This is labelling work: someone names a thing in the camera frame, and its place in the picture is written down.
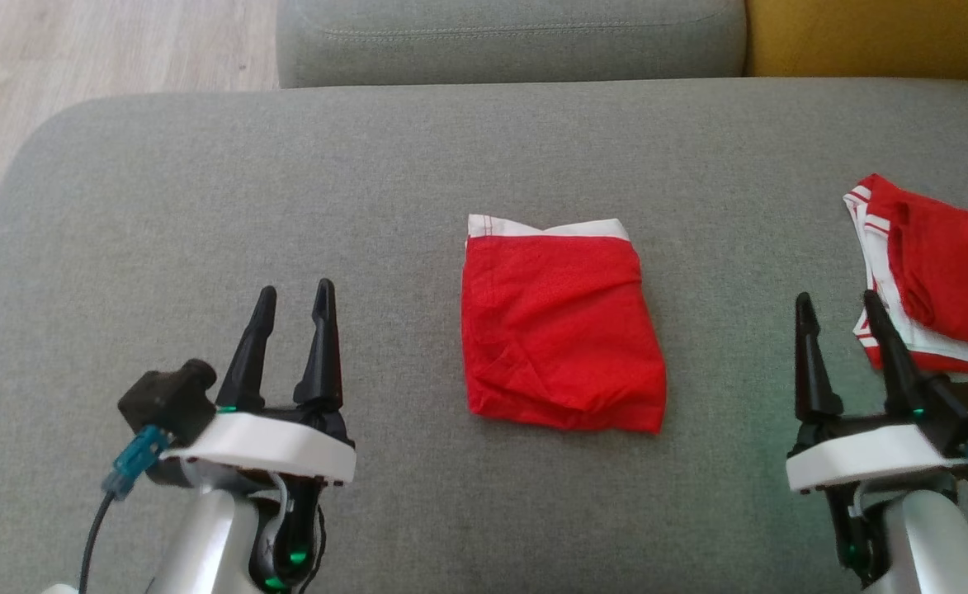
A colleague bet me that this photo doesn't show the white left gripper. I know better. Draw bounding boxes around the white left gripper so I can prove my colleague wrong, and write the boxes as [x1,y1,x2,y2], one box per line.
[159,278,359,485]

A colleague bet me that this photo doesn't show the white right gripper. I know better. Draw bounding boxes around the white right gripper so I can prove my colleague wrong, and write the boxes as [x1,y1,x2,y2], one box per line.
[785,290,968,494]

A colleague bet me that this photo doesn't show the red white basketball jersey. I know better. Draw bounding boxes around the red white basketball jersey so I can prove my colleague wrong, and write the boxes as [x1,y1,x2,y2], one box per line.
[843,173,968,375]

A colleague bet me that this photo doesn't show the red shorts with white stripe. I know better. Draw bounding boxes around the red shorts with white stripe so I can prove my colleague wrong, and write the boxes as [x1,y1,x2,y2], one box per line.
[460,214,668,435]

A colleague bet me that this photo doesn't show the large grey sofa seat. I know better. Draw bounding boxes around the large grey sofa seat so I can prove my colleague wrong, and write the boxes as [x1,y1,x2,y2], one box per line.
[0,77,968,594]

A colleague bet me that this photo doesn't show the yellow cushion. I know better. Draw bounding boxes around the yellow cushion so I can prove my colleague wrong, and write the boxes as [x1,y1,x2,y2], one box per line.
[743,0,968,84]

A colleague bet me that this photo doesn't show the grey sofa back cushion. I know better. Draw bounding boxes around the grey sofa back cushion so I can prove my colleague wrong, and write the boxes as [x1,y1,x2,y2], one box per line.
[276,0,749,90]

